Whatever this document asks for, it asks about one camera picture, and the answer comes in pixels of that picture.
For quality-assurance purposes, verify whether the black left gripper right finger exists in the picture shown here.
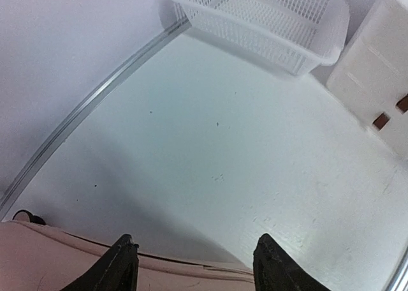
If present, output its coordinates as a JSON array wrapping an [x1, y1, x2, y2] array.
[[252, 234, 327, 291]]

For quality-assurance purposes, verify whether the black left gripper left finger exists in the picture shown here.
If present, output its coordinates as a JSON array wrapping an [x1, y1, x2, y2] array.
[[63, 234, 139, 291]]

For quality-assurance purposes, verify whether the white plastic storage bin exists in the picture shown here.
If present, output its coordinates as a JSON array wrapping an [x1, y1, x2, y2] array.
[[326, 0, 407, 158]]

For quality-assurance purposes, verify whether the white perforated plastic basket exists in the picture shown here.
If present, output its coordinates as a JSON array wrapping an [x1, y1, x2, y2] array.
[[171, 0, 349, 76]]

